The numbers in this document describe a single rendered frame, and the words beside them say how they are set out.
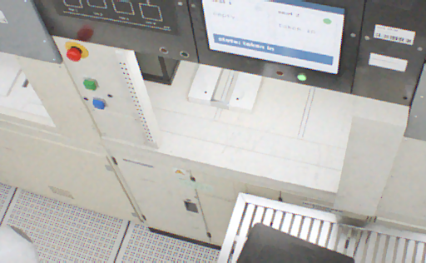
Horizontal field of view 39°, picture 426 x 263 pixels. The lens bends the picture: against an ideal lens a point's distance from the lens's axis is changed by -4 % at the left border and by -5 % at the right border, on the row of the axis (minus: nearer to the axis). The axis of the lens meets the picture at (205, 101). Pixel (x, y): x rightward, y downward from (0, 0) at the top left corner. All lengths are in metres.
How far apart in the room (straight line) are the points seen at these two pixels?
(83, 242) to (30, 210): 0.32
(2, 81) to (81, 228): 0.90
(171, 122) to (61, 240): 1.08
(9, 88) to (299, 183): 1.06
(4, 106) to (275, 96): 0.93
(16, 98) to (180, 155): 0.65
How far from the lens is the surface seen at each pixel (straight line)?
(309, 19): 1.20
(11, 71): 2.27
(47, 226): 2.91
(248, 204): 1.95
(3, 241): 1.22
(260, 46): 1.30
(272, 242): 1.63
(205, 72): 2.02
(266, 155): 1.89
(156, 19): 1.34
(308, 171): 1.87
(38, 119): 2.13
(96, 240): 2.81
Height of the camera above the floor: 2.55
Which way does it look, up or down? 57 degrees down
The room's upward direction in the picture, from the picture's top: 11 degrees counter-clockwise
